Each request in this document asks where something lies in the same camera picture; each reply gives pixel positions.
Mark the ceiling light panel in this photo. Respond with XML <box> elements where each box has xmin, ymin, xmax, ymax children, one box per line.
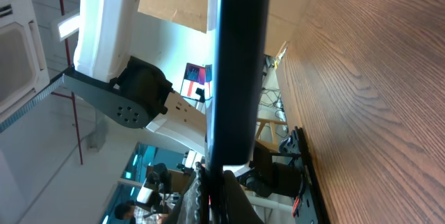
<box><xmin>51</xmin><ymin>9</ymin><xmax>80</xmax><ymax>42</ymax></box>

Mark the person in checked shirt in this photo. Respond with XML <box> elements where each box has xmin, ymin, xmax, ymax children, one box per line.
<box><xmin>114</xmin><ymin>200</ymin><xmax>169</xmax><ymax>224</ymax></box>

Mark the computer monitor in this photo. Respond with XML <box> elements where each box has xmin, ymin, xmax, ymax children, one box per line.
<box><xmin>180</xmin><ymin>63</ymin><xmax>213</xmax><ymax>102</ymax></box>

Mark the Samsung Galaxy smartphone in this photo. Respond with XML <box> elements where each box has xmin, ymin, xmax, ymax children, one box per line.
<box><xmin>206</xmin><ymin>0</ymin><xmax>269</xmax><ymax>172</ymax></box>

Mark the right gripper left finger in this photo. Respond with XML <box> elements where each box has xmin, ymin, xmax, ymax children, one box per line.
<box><xmin>163</xmin><ymin>163</ymin><xmax>209</xmax><ymax>224</ymax></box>

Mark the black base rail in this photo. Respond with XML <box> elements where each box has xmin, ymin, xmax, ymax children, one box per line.
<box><xmin>279</xmin><ymin>127</ymin><xmax>331</xmax><ymax>224</ymax></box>

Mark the ceiling air conditioner unit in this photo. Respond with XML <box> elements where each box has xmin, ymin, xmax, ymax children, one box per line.
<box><xmin>0</xmin><ymin>0</ymin><xmax>49</xmax><ymax>121</ymax></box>

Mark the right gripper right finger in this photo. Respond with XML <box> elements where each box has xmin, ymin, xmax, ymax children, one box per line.
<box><xmin>223</xmin><ymin>170</ymin><xmax>264</xmax><ymax>224</ymax></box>

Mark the cardboard sheet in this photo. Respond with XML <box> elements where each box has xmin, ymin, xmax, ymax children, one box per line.
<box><xmin>138</xmin><ymin>0</ymin><xmax>310</xmax><ymax>56</ymax></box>

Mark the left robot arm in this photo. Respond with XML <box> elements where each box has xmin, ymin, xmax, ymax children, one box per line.
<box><xmin>63</xmin><ymin>0</ymin><xmax>206</xmax><ymax>154</ymax></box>

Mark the wooden stool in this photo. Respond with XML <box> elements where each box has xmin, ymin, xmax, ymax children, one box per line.
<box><xmin>255</xmin><ymin>118</ymin><xmax>287</xmax><ymax>152</ymax></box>

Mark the red pipe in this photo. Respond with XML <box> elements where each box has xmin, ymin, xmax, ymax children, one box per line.
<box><xmin>59</xmin><ymin>0</ymin><xmax>83</xmax><ymax>165</ymax></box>

